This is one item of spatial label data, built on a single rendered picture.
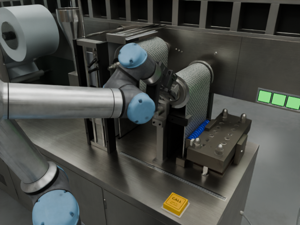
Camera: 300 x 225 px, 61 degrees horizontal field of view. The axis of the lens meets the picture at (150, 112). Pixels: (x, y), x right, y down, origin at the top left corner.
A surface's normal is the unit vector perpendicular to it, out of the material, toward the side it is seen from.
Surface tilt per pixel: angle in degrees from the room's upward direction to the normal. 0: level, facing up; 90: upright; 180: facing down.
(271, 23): 90
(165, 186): 0
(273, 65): 90
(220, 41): 90
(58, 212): 7
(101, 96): 49
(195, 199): 0
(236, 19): 90
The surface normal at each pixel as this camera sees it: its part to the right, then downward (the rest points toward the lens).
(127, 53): -0.44, -0.27
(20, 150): 0.78, 0.16
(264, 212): 0.00, -0.88
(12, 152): 0.43, 0.43
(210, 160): -0.57, 0.38
